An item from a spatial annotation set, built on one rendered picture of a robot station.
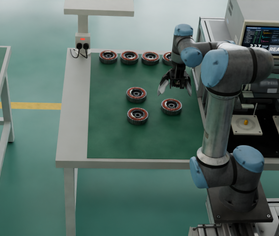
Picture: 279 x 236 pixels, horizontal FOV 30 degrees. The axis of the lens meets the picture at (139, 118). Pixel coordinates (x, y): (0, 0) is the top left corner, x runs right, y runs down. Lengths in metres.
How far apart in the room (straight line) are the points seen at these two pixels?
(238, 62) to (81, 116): 1.34
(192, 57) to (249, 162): 0.45
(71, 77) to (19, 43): 1.80
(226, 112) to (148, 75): 1.44
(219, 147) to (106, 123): 1.06
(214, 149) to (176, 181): 1.73
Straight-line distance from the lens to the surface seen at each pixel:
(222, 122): 1.73
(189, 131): 2.74
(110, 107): 2.84
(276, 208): 2.20
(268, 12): 2.72
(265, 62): 1.67
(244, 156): 1.89
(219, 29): 2.92
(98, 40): 4.84
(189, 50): 1.99
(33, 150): 3.70
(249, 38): 2.65
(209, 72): 1.63
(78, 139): 2.65
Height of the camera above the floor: 2.53
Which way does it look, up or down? 40 degrees down
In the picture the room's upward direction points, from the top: 5 degrees clockwise
